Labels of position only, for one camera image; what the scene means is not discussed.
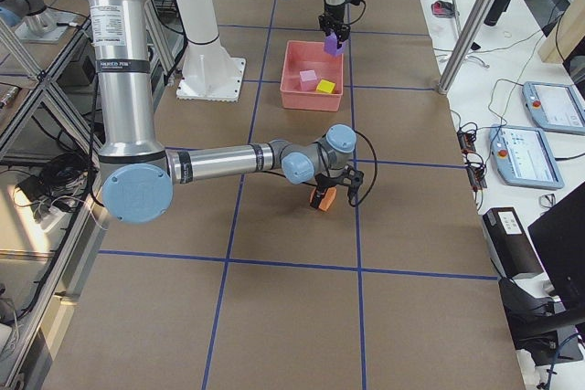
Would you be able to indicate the purple foam cube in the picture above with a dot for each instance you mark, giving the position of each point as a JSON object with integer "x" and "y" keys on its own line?
{"x": 333, "y": 46}

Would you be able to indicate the black monitor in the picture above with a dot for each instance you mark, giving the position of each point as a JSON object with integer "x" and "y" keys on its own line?
{"x": 558, "y": 238}

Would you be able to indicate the near teach pendant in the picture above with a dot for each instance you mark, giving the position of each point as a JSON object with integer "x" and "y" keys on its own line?
{"x": 524, "y": 158}

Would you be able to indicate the orange foam cube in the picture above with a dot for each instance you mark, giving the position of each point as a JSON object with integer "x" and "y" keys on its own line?
{"x": 329, "y": 198}

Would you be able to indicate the far teach pendant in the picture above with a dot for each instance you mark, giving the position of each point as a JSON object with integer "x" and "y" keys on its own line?
{"x": 554, "y": 107}

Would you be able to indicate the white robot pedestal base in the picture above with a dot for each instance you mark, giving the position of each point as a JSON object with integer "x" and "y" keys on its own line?
{"x": 208, "y": 71}

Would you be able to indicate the teach pendant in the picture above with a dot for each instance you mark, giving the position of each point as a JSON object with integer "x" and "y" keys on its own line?
{"x": 524, "y": 158}
{"x": 554, "y": 107}

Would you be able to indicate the pink plastic bin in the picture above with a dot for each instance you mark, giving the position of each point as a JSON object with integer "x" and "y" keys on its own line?
{"x": 304, "y": 55}

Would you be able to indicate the pink foam cube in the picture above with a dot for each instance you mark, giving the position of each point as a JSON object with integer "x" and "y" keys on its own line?
{"x": 308, "y": 80}

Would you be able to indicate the black water bottle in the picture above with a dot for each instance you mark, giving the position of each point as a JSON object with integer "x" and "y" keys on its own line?
{"x": 496, "y": 10}

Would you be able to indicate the black box device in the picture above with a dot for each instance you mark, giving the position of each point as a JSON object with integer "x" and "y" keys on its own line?
{"x": 509, "y": 245}

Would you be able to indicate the pink and grey pouch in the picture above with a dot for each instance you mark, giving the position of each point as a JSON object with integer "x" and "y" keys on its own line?
{"x": 443, "y": 9}

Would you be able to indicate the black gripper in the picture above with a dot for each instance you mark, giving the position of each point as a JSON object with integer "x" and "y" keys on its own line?
{"x": 323, "y": 183}
{"x": 334, "y": 14}

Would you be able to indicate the yellow foam cube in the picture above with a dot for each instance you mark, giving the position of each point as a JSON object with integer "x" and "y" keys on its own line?
{"x": 325, "y": 86}

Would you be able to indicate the aluminium frame post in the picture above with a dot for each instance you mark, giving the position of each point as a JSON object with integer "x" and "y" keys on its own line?
{"x": 467, "y": 37}

